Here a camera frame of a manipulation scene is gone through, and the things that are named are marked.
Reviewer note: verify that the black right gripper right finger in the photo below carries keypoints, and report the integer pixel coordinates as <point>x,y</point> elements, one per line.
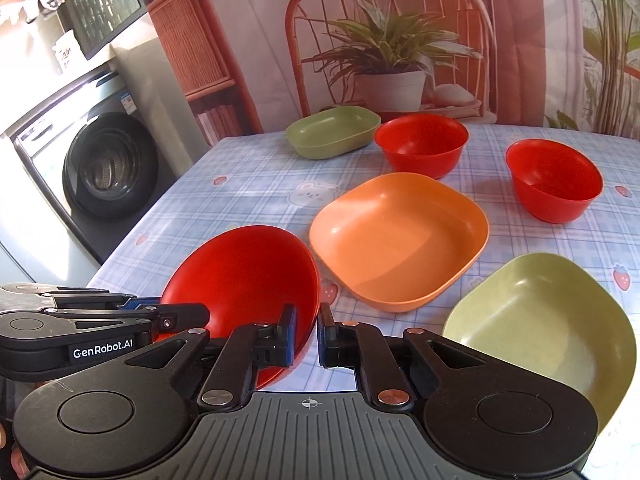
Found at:
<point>479,413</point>

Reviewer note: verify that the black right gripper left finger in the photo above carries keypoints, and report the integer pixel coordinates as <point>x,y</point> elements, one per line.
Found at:
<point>127,413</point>

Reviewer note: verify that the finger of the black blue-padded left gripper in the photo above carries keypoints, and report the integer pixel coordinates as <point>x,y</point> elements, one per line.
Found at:
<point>157,320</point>

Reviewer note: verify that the light green square plate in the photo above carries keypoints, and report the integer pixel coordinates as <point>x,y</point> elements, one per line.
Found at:
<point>544,313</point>

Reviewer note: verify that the grey front-load washing machine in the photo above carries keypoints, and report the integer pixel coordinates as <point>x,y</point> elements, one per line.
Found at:
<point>89,150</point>

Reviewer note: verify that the plaid blue bed sheet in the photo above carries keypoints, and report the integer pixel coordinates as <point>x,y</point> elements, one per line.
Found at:
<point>261,180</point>

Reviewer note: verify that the orange square plate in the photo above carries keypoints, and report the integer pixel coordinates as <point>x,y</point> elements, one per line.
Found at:
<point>399,240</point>

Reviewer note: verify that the red round bowl right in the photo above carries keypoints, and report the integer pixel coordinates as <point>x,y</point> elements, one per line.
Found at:
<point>554,182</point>

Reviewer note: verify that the red round bowl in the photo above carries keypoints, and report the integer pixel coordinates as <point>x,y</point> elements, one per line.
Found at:
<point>554,182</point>
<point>422,143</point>

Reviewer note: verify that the olive green oval dish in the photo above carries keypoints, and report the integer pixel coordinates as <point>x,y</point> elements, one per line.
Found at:
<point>333,132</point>

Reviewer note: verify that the red round bowl centre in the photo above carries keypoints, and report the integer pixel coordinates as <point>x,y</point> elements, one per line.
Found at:
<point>422,143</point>

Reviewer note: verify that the printed room backdrop cloth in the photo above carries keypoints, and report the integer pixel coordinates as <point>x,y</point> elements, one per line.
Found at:
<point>248,66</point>

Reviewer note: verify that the dark window frame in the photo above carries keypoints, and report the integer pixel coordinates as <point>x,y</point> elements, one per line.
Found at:
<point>96,23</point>

